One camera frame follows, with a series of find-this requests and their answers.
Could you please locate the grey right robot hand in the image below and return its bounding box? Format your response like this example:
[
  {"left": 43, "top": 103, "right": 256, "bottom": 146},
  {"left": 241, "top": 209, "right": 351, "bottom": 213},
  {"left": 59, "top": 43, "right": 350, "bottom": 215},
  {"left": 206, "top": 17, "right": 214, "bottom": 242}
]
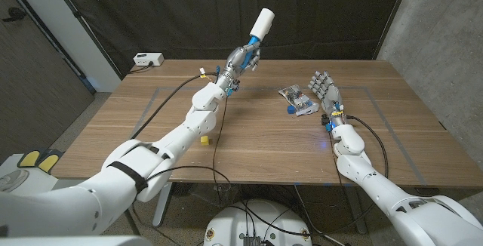
[{"left": 307, "top": 70, "right": 345, "bottom": 118}]

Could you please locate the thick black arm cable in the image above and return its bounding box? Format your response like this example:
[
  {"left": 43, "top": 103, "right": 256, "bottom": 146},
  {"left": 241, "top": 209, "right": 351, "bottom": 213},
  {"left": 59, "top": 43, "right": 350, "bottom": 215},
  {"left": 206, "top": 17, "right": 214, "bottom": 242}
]
[
  {"left": 130, "top": 71, "right": 220, "bottom": 140},
  {"left": 241, "top": 114, "right": 389, "bottom": 238}
]

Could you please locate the white table leg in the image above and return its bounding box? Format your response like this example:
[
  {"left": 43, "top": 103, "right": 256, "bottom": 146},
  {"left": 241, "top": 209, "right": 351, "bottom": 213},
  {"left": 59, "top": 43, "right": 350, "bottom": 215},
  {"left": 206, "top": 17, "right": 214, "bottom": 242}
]
[{"left": 152, "top": 182, "right": 174, "bottom": 227}]

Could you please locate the black wall hook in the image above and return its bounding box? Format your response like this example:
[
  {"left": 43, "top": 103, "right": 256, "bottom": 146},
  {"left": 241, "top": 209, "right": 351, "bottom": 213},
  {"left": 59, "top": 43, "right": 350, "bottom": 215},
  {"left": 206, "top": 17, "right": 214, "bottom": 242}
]
[{"left": 2, "top": 7, "right": 28, "bottom": 23}]

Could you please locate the black backdrop curtain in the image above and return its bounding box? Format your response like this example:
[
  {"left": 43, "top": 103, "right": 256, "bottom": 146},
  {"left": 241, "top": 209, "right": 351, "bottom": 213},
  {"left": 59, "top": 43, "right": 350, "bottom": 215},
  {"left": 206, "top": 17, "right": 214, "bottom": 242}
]
[{"left": 52, "top": 0, "right": 412, "bottom": 79}]

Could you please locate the yellow black foot pad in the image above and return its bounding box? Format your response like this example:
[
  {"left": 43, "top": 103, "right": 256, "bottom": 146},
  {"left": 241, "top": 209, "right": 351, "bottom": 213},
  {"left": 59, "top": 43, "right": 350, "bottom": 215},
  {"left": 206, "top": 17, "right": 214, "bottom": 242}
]
[
  {"left": 17, "top": 149, "right": 42, "bottom": 169},
  {"left": 37, "top": 151, "right": 63, "bottom": 174}
]

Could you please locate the white low platform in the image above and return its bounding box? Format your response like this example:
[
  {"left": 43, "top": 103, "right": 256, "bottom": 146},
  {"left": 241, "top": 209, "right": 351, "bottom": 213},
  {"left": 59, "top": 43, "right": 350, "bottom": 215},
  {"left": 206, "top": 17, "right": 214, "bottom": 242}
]
[{"left": 0, "top": 153, "right": 60, "bottom": 201}]

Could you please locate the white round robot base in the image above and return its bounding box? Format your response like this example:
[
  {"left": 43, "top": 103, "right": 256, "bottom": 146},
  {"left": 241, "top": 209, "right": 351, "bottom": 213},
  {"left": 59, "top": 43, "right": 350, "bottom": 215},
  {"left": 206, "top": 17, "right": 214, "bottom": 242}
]
[{"left": 203, "top": 199, "right": 313, "bottom": 246}]

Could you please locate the clear plastic parts bag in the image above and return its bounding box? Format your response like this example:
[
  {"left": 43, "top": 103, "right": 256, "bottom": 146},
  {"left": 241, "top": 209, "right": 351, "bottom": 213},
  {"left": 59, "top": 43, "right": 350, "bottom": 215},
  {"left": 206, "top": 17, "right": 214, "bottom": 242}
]
[{"left": 278, "top": 84, "right": 320, "bottom": 117}]

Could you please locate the grey table leg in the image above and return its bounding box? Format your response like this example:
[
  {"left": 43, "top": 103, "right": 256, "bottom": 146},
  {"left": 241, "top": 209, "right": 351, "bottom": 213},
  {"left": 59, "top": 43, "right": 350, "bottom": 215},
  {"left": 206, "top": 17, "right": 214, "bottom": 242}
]
[{"left": 345, "top": 185, "right": 369, "bottom": 235}]

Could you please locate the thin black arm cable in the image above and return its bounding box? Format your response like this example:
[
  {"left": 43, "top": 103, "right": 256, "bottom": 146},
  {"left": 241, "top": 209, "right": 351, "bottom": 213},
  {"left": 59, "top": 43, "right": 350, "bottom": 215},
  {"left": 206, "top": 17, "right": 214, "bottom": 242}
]
[
  {"left": 328, "top": 131, "right": 343, "bottom": 186},
  {"left": 145, "top": 93, "right": 233, "bottom": 209}
]

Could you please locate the grey sneaker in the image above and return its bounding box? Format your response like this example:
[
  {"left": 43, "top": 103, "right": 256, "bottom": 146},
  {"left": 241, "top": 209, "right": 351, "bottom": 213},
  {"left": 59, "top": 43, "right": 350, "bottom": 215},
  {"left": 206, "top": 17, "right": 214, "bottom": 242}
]
[{"left": 0, "top": 169, "right": 29, "bottom": 193}]

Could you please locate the blue handled lint roller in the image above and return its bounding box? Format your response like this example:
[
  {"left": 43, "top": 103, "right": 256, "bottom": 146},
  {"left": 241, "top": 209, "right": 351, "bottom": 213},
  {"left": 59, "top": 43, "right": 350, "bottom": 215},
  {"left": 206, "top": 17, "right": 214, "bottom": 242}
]
[{"left": 239, "top": 8, "right": 275, "bottom": 70}]

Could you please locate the white power strip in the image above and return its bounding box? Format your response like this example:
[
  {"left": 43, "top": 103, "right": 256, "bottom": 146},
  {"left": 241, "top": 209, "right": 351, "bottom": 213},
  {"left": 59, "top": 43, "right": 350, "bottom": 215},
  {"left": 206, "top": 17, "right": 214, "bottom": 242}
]
[{"left": 133, "top": 52, "right": 165, "bottom": 67}]

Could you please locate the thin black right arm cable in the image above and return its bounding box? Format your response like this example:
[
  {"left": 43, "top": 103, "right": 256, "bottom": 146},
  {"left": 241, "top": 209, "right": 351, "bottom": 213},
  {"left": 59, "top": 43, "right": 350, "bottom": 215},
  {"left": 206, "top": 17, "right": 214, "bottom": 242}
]
[{"left": 328, "top": 131, "right": 343, "bottom": 186}]

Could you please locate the black power strip cable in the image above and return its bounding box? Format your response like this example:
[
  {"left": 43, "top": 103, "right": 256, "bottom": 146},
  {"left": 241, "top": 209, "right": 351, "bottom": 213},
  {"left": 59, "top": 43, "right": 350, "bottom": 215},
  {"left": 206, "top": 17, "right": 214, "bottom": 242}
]
[{"left": 128, "top": 61, "right": 154, "bottom": 75}]

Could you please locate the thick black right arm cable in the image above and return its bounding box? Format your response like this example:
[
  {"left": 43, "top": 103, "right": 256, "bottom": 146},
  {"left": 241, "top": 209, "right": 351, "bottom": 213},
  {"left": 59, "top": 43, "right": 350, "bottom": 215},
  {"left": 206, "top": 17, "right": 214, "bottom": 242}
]
[{"left": 241, "top": 114, "right": 389, "bottom": 238}]

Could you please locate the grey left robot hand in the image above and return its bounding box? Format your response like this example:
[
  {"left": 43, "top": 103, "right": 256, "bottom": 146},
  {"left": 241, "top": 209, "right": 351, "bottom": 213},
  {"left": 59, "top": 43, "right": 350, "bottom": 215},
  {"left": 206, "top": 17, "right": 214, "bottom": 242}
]
[{"left": 221, "top": 45, "right": 263, "bottom": 85}]

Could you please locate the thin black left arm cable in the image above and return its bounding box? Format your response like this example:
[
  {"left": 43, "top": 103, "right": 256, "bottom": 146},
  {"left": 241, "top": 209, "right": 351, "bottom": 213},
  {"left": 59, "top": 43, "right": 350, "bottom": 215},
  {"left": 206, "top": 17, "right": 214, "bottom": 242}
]
[{"left": 145, "top": 93, "right": 233, "bottom": 209}]

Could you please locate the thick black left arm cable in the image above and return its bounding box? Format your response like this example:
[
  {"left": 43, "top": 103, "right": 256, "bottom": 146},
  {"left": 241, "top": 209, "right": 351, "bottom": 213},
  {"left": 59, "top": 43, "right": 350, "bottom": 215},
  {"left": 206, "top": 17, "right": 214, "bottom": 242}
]
[{"left": 130, "top": 71, "right": 220, "bottom": 140}]

